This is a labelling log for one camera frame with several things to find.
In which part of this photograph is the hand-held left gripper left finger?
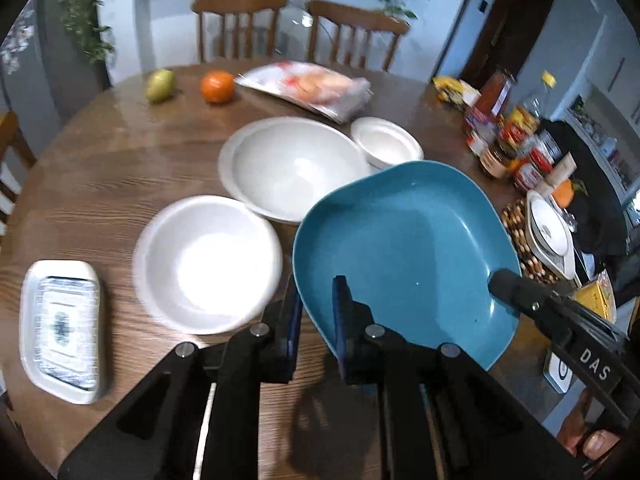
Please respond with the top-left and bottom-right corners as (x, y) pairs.
(57, 275), (304, 480)

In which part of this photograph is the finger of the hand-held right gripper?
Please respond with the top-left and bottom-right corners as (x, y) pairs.
(487, 268), (627, 357)

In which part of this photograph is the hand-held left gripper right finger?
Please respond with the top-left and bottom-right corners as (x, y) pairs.
(332, 275), (584, 480)

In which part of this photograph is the teal plate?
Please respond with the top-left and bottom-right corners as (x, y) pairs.
(291, 160), (522, 372)

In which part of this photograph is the round white bowl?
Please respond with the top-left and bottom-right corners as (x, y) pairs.
(132, 195), (284, 335)

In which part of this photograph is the large deep white bowl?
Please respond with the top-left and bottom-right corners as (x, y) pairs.
(218, 116), (374, 225)

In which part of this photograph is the rectangular patterned white dish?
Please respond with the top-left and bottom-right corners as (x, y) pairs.
(19, 260), (108, 405)

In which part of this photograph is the person's right hand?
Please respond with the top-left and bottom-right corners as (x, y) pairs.
(556, 389), (627, 462)

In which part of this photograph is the white rounded card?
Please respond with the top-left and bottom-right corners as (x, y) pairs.
(543, 350), (576, 395)

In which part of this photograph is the wooden bead trivet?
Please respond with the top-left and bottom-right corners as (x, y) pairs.
(500, 195), (569, 286)

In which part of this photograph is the white lidded dish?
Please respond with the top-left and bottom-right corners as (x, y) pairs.
(526, 191), (577, 281)

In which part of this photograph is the yellow box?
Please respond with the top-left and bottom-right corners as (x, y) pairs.
(574, 272), (619, 324)

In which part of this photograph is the small tangerine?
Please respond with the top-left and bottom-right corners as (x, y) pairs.
(550, 179), (587, 209)

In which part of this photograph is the cream tube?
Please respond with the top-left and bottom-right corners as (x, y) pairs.
(550, 154), (577, 187)

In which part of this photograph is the black bag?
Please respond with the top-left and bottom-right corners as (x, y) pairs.
(542, 120), (632, 262)

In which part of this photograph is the cluster of condiment jars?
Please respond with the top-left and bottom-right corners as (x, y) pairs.
(465, 105), (563, 194)

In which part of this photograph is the small white ramekin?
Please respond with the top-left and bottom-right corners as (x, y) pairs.
(350, 116), (425, 171)

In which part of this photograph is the yellow cap oil bottle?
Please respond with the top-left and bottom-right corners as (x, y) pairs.
(525, 71), (559, 122)

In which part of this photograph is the red sauce bottle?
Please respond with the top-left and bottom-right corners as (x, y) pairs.
(475, 70), (516, 121)

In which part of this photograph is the yellow snack packet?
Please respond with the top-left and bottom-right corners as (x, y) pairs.
(432, 76), (481, 109)

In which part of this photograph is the clear plastic snack bag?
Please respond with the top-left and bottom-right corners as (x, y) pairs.
(234, 61), (372, 125)

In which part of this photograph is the orange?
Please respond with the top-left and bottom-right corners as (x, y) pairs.
(200, 70), (236, 105)

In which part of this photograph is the dark wooden door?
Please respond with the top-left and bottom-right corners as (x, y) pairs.
(460, 0), (555, 92)

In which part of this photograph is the green pear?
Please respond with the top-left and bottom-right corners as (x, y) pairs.
(145, 69), (176, 104)

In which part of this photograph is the wooden chair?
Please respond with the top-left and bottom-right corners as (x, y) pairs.
(0, 111), (39, 231)
(305, 0), (411, 72)
(191, 0), (289, 65)

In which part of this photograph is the grey fridge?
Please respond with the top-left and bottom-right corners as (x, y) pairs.
(0, 0), (68, 128)

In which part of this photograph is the trailing green plant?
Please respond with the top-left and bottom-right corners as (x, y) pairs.
(52, 0), (117, 66)

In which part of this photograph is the group of fridge photo magnets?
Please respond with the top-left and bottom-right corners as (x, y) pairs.
(0, 10), (37, 77)

